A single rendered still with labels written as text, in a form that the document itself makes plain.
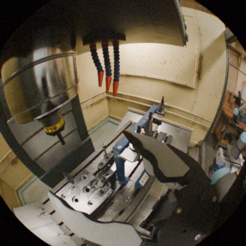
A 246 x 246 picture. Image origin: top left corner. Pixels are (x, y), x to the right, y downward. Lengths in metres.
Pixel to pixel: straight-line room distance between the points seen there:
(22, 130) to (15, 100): 0.54
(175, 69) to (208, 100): 0.45
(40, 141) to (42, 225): 0.82
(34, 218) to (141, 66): 1.91
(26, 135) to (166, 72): 1.24
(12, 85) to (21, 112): 0.04
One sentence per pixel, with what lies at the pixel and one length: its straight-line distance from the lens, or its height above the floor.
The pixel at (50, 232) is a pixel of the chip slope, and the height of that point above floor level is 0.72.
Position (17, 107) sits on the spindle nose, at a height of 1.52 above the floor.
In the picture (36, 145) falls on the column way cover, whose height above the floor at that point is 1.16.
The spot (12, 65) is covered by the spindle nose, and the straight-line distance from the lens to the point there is 0.15.
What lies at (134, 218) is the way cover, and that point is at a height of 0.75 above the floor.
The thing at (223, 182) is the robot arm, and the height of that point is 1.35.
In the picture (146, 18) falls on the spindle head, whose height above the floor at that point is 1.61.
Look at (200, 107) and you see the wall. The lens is 1.12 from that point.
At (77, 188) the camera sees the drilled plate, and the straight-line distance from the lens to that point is 0.62.
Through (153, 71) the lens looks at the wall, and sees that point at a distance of 1.09.
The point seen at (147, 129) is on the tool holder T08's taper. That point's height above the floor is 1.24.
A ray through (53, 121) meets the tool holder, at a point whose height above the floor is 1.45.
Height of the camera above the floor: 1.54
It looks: 36 degrees down
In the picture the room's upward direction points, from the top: 2 degrees counter-clockwise
